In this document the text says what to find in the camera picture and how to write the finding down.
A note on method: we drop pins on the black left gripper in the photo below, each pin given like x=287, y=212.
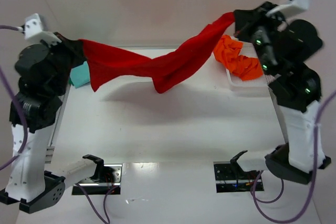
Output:
x=70, y=48

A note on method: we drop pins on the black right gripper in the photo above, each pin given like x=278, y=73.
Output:
x=244, y=21

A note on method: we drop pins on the red t shirt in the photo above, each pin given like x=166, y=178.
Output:
x=108, y=62

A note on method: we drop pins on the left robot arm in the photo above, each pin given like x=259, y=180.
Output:
x=44, y=70

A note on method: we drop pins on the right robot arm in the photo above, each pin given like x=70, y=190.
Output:
x=282, y=49

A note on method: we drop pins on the folded turquoise t shirt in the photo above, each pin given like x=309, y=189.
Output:
x=80, y=76

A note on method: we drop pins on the orange t shirt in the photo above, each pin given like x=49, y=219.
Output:
x=227, y=52

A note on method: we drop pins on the white perforated plastic basket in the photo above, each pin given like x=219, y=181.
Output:
x=253, y=88

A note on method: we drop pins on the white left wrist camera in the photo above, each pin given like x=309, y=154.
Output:
x=35, y=31

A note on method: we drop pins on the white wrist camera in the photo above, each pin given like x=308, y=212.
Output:
x=35, y=31
x=290, y=9

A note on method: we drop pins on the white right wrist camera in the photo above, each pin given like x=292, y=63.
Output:
x=290, y=9

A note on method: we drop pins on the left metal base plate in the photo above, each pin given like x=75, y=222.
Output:
x=109, y=178

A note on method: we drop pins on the metal base plate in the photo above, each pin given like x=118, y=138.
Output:
x=227, y=181
x=109, y=178

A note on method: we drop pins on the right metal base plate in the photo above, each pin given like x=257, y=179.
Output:
x=227, y=181

